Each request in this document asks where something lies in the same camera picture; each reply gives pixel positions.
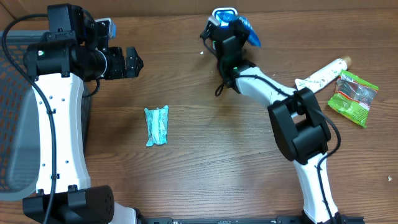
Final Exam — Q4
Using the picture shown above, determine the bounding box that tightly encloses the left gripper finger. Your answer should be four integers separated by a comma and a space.
126, 47, 144, 66
126, 64, 144, 78

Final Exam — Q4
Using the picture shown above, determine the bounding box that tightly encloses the blue snack bar wrapper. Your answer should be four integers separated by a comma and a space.
219, 15, 261, 47

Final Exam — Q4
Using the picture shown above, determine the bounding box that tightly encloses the teal tissue pack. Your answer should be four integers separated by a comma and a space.
144, 105, 169, 147

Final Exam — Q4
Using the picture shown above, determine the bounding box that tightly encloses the white tube gold cap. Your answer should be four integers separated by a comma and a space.
295, 56, 352, 93

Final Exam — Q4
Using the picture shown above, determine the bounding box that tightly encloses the green snack bag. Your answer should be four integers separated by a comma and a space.
328, 70, 379, 128

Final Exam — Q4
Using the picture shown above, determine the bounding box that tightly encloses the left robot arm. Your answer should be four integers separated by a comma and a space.
23, 4, 144, 223

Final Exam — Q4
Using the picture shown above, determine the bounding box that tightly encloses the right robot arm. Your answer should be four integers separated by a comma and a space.
200, 16, 340, 223

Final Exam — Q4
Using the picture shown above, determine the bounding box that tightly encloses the grey plastic basket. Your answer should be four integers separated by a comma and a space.
1, 30, 91, 201

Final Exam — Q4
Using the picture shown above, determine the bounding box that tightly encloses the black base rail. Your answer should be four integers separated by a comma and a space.
133, 214, 365, 224

